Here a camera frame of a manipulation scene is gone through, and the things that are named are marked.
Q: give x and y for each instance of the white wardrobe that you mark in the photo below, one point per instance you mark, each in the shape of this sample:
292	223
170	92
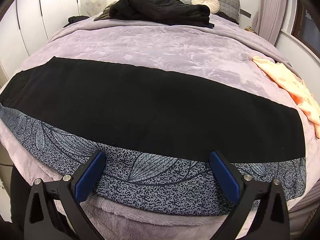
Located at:
27	26

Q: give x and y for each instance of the lilac curtain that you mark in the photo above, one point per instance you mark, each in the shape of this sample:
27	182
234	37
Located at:
268	20

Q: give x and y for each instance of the brown knitted garment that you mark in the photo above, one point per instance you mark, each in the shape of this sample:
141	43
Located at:
106	13

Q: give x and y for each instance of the black pants with patterned side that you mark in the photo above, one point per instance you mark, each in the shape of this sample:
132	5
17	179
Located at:
157	129

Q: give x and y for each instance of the orange garment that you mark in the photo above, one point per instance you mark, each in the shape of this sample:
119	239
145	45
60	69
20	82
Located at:
296	88

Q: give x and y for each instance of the white floral plastic bag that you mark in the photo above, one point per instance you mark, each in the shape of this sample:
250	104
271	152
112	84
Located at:
92	7

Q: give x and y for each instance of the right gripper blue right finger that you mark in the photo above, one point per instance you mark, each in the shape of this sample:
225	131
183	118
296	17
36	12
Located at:
227	175

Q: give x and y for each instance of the black clothes pile on bed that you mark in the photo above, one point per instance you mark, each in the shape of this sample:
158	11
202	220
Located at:
169	12

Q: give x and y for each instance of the dark framed window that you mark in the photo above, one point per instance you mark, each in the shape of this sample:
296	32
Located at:
305	29

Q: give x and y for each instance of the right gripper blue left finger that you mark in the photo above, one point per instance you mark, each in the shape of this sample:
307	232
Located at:
86	176

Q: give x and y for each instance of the black garment beside bed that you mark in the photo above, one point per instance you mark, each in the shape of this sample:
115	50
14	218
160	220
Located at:
75	19

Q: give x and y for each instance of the round cream cushion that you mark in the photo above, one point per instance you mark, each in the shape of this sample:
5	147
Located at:
213	5

